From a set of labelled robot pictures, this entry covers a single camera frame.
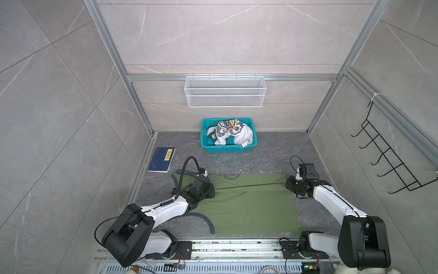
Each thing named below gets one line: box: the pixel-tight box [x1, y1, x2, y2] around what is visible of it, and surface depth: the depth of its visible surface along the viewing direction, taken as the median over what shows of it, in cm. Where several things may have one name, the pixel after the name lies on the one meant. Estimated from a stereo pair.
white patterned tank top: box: [207, 118, 254, 148], surface depth 109 cm
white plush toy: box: [333, 261, 403, 274], surface depth 64 cm
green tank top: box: [172, 170, 303, 236], surface depth 88 cm
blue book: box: [147, 147, 176, 173], surface depth 106 cm
